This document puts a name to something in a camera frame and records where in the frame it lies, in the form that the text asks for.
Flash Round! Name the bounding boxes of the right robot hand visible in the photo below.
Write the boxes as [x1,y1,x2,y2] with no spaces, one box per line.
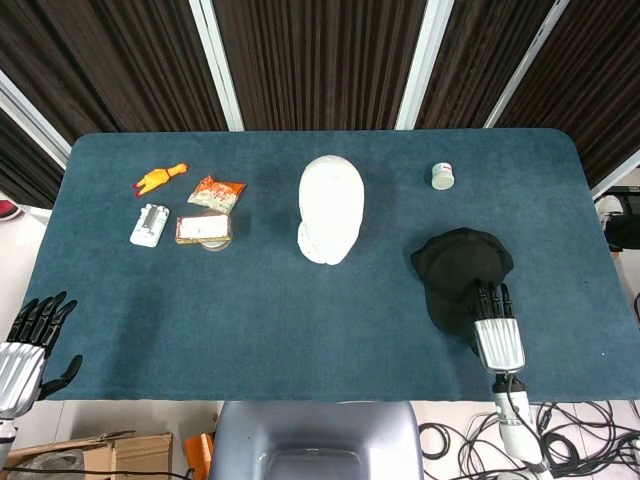
[466,280,526,375]

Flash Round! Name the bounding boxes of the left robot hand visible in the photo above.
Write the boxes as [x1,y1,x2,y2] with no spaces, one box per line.
[0,291,85,416]

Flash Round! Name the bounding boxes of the black baseball cap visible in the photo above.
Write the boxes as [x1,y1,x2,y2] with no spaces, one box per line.
[410,227,515,339]

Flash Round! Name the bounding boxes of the white mannequin head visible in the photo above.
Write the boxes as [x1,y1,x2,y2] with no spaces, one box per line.
[297,155,365,267]

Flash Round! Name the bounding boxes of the cardboard box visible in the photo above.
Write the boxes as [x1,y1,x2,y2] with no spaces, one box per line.
[0,430,174,480]

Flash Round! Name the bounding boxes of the small white jar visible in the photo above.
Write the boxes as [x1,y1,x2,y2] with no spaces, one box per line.
[431,162,457,191]

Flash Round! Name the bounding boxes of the white stapler-like device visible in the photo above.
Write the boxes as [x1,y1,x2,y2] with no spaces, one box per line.
[129,203,171,248]

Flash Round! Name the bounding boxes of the blue table mat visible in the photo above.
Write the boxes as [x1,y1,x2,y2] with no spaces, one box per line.
[20,128,634,403]

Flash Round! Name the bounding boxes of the orange object on floor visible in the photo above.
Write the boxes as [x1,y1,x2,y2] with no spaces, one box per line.
[182,433,216,480]

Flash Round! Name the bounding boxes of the grey robot torso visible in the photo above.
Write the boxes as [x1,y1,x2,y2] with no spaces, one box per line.
[208,400,425,480]

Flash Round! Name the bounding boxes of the brown rectangular snack pack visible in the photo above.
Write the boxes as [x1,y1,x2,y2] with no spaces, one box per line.
[174,213,233,246]

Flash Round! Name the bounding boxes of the yellow rubber chicken toy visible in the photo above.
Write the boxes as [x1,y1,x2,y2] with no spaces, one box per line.
[131,162,191,200]

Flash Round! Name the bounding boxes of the orange snack packet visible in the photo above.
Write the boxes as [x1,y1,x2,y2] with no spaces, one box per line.
[186,175,247,216]

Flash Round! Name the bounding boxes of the black floor cables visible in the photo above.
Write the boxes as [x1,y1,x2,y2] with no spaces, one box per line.
[418,399,640,480]

